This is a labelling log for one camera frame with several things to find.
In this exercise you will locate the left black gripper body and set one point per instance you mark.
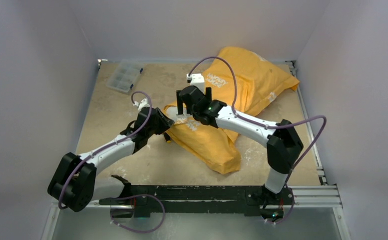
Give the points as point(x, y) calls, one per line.
point(157, 128)

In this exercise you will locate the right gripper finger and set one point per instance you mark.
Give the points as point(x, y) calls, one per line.
point(181, 107)
point(208, 94)

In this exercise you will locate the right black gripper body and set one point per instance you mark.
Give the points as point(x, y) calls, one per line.
point(187, 97)

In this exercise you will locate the white pillow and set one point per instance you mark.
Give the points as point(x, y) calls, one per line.
point(172, 113)

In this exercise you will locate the orange Mickey Mouse pillowcase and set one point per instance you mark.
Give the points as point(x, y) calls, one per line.
point(241, 78)

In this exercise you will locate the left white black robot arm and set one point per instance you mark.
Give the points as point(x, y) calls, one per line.
point(74, 180)

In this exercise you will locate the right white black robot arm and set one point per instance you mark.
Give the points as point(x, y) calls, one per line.
point(281, 140)

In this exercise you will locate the yellow black screwdriver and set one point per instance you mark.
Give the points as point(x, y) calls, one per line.
point(167, 137)

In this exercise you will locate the clear plastic organizer box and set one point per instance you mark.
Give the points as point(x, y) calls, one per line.
point(125, 76)

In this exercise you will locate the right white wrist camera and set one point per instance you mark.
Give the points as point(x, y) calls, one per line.
point(197, 80)

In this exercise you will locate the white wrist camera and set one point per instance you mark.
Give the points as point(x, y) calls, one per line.
point(143, 104)
point(197, 80)

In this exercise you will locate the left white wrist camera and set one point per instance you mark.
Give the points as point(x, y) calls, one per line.
point(143, 104)

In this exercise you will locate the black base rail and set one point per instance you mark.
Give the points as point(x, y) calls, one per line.
point(249, 200)

